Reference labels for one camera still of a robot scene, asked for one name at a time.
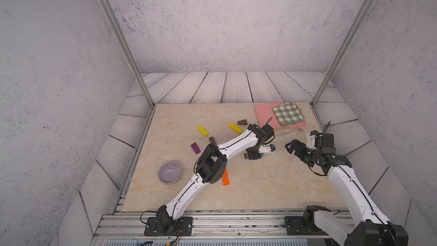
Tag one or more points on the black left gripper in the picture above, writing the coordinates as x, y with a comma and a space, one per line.
254, 157

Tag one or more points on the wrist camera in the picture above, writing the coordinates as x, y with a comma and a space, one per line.
268, 148
311, 139

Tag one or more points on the aluminium frame post left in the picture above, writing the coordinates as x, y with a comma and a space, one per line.
121, 40

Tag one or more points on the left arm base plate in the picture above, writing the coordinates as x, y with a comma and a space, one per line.
180, 227

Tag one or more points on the pink plastic tray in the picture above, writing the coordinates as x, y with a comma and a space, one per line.
265, 111

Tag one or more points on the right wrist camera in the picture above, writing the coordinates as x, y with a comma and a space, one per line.
311, 139

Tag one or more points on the lilac ceramic bowl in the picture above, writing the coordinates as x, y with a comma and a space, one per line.
170, 172

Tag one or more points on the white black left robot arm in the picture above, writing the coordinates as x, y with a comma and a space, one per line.
210, 168

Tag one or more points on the yellow rectangular block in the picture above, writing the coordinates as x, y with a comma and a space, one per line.
235, 128

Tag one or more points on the orange rectangular block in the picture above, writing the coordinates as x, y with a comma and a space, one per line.
225, 178

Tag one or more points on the green white checkered cloth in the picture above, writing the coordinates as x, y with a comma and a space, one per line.
288, 114

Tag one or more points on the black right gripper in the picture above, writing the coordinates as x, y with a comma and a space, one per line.
299, 152

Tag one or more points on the silver metal fork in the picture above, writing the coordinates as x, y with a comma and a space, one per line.
296, 130

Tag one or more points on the long yellow block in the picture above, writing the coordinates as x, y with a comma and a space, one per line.
202, 130

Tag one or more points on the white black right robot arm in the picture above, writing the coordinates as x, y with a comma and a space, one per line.
371, 226

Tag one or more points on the purple rectangular block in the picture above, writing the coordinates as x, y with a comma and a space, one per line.
195, 148

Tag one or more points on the aluminium frame post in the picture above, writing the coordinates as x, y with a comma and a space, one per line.
358, 20
121, 40

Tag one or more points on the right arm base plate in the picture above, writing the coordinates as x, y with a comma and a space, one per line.
300, 226

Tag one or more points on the dark brown triangular block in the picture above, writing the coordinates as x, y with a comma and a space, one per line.
242, 122

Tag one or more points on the aluminium frame post right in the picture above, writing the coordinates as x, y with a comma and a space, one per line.
358, 20

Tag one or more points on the aluminium front rail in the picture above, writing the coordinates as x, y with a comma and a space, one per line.
211, 228

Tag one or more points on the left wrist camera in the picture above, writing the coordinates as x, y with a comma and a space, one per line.
268, 148

